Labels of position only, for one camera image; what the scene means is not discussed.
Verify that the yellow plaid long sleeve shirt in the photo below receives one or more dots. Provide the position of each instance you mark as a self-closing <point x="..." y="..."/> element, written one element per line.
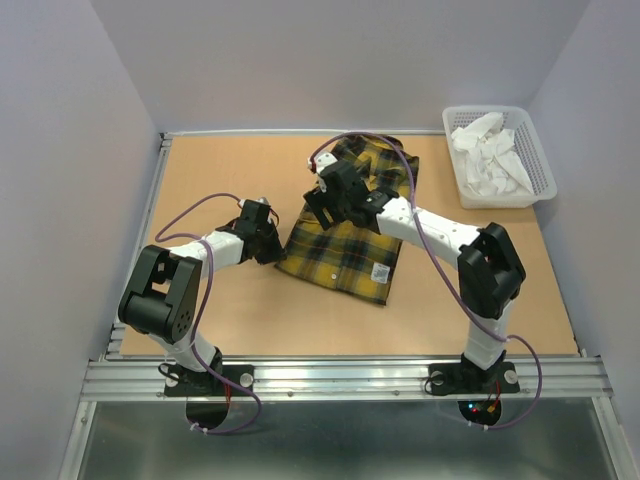
<point x="345" y="258"/>

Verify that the aluminium mounting rail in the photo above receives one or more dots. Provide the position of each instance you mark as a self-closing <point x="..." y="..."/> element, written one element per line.
<point x="334" y="378"/>

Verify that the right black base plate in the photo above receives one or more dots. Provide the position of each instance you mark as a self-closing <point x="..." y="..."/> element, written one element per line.
<point x="460" y="378"/>

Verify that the white shirt in basket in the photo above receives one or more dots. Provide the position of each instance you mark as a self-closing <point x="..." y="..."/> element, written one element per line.
<point x="491" y="166"/>

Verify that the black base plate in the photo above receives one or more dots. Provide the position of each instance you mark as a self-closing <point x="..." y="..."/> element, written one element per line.
<point x="183" y="383"/>
<point x="460" y="378"/>

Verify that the white plastic laundry basket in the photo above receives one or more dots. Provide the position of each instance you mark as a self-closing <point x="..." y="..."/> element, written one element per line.
<point x="527" y="146"/>

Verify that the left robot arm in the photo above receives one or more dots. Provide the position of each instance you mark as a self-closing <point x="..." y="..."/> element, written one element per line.
<point x="160" y="298"/>

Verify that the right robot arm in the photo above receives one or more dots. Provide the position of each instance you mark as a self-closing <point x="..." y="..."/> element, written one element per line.
<point x="490" y="272"/>

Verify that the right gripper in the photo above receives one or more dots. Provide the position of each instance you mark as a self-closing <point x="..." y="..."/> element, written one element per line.
<point x="318" y="201"/>

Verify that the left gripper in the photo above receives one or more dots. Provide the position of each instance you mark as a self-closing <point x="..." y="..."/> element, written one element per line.
<point x="276" y="253"/>

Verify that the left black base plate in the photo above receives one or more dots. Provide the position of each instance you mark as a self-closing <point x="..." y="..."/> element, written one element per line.
<point x="183" y="383"/>

